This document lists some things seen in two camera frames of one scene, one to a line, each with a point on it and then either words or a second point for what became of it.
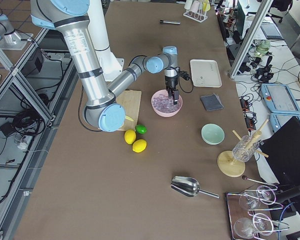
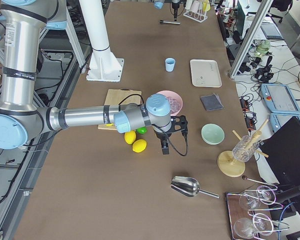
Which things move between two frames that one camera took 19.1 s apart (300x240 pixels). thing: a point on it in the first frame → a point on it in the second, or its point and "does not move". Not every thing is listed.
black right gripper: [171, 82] → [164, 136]
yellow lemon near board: [130, 136] does not move
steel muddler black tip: [165, 21] does not move
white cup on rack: [188, 4] does not move
